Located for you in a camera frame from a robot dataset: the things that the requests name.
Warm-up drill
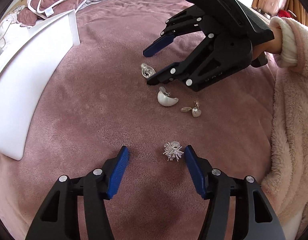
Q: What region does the gold heart pearl earring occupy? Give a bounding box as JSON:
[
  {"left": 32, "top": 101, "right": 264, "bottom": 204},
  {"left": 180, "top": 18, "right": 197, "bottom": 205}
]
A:
[{"left": 181, "top": 101, "right": 202, "bottom": 118}]

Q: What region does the white pearl crescent earring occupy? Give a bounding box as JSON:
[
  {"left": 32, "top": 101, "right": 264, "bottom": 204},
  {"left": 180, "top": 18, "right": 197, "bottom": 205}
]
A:
[{"left": 157, "top": 87, "right": 179, "bottom": 107}]

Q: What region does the silver teardrop earring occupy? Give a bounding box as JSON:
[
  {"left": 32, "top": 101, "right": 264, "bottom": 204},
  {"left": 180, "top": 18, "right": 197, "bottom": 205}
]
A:
[{"left": 141, "top": 63, "right": 156, "bottom": 79}]

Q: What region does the person's right hand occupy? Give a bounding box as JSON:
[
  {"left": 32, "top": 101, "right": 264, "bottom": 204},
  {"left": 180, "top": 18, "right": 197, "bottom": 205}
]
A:
[{"left": 252, "top": 27, "right": 283, "bottom": 60}]

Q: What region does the peach window curtain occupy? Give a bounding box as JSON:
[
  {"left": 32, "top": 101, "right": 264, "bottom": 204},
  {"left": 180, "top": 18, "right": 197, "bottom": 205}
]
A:
[{"left": 252, "top": 0, "right": 308, "bottom": 26}]

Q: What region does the pink fluffy right sleeve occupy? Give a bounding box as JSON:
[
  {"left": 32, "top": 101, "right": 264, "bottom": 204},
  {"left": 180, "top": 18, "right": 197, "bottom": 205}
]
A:
[{"left": 261, "top": 17, "right": 308, "bottom": 239}]

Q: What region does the pink velvet blanket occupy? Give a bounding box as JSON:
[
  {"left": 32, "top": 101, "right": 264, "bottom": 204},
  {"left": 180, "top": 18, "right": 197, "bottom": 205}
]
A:
[{"left": 0, "top": 0, "right": 276, "bottom": 239}]

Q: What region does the white plastic storage bin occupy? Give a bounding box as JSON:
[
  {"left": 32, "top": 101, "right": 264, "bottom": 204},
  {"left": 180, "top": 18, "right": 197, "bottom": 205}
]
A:
[{"left": 0, "top": 10, "right": 80, "bottom": 160}]

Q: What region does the bear print grey quilt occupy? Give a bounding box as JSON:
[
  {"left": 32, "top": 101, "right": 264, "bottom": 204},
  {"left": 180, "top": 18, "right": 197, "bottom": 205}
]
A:
[{"left": 0, "top": 5, "right": 28, "bottom": 55}]

